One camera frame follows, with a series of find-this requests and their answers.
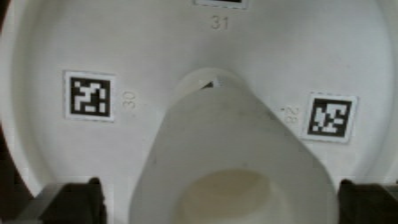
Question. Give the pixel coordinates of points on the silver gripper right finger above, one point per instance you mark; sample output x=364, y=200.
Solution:
x=368, y=203

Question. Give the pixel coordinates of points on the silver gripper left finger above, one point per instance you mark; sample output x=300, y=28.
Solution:
x=68, y=204

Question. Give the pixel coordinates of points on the white cylindrical table leg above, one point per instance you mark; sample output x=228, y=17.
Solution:
x=231, y=173

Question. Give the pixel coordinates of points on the white round table top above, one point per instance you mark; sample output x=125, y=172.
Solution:
x=103, y=59

